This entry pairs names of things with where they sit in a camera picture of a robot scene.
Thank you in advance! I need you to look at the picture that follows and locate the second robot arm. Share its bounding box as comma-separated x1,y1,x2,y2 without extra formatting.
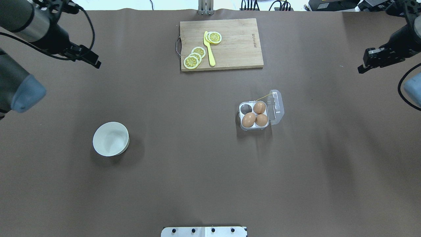
358,0,421,111

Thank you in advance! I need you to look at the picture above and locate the yellow plastic knife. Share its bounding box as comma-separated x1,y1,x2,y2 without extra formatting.
203,31,216,66

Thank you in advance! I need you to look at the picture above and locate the brown egg in box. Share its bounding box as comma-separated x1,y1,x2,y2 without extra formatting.
253,101,266,114
255,114,269,127

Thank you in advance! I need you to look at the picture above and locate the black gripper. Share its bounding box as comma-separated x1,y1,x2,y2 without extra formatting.
41,25,101,69

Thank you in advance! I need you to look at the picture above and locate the brown egg in box front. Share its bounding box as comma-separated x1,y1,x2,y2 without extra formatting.
255,114,269,127

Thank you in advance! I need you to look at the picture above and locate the lemon slice top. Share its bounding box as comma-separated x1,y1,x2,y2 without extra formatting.
206,31,222,44

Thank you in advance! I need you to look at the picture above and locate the white bowl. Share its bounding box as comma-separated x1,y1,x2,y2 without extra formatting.
92,121,130,157

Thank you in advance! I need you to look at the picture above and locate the bamboo cutting board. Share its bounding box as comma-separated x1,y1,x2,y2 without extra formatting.
180,18,264,72

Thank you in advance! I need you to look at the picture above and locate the brown egg from bowl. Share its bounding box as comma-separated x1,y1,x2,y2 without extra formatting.
241,112,256,128

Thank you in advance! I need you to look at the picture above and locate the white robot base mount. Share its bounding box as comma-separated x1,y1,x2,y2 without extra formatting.
161,226,248,237

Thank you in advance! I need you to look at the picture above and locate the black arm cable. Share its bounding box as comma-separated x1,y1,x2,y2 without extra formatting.
0,9,96,61

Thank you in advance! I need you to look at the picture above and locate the clear plastic egg box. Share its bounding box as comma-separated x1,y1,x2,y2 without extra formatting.
238,90,285,131

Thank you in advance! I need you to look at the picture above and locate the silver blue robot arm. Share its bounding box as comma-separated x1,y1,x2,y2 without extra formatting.
0,0,101,119

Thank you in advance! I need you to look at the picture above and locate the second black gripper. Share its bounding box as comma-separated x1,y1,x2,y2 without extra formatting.
358,25,418,74

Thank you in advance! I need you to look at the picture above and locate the brown egg in box rear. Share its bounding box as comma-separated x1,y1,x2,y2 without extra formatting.
253,101,266,114

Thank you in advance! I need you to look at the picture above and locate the lemon slice lower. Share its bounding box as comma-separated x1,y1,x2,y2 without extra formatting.
183,55,201,69

